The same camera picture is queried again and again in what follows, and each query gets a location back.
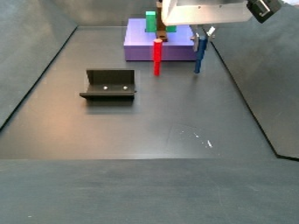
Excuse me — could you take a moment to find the green block right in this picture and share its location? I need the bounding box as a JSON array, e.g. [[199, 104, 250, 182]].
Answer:
[[166, 25, 176, 32]]

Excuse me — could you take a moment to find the green block left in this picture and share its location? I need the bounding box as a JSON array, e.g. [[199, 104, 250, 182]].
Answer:
[[144, 11, 156, 32]]

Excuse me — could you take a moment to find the green block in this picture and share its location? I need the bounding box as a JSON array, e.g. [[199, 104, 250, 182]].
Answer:
[[166, 25, 176, 32], [144, 11, 156, 32]]

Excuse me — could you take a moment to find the purple board base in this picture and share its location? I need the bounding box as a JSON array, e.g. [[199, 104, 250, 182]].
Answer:
[[124, 18, 196, 61]]

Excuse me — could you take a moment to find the red cylindrical peg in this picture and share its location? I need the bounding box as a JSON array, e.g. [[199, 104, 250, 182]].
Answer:
[[154, 38, 163, 76]]

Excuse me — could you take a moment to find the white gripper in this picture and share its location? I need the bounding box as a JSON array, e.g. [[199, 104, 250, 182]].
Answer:
[[162, 0, 252, 52]]

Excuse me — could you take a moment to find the black angle bracket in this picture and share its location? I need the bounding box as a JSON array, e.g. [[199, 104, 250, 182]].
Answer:
[[79, 69, 136, 99]]

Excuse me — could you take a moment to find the blue cylindrical peg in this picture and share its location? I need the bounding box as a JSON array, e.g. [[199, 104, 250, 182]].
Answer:
[[194, 37, 208, 74]]

